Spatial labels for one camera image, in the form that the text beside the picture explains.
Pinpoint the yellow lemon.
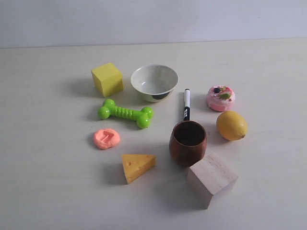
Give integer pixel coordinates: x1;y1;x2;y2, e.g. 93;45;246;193
216;111;248;141

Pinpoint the light wooden block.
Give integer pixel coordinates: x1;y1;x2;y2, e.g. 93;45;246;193
187;154;238;209

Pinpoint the green bone dog toy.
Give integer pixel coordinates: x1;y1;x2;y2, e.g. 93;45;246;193
97;99;154;129

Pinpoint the yellow foam cube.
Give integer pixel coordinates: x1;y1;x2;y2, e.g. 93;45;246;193
91;63;124;98

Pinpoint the orange clay lump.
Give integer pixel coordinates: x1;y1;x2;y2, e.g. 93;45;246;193
93;128;120;150

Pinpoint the pink toy cake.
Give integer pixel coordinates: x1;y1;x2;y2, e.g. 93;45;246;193
206;85;236;112

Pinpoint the black and white marker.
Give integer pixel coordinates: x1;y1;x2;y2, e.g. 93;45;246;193
183;89;190;121

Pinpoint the white speckled ceramic bowl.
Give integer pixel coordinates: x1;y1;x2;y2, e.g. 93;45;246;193
130;64;179;103

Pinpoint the yellow cheese wedge toy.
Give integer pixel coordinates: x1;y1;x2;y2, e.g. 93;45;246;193
121;154;156;184

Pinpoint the brown wooden cup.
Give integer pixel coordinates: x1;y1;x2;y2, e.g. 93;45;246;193
169;120;207;167

